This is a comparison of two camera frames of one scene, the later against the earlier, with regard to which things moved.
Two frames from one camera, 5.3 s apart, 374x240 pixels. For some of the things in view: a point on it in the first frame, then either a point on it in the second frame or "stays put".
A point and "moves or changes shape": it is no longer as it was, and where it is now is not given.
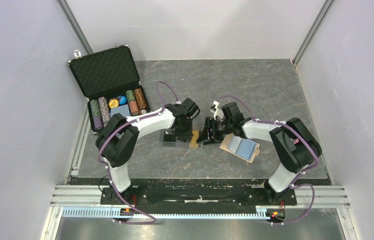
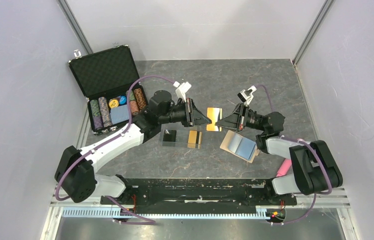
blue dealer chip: [123, 100] stays put
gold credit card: [194, 144] moves or changes shape
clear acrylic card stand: [169, 140] stays put
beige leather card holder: [243, 148] stays put
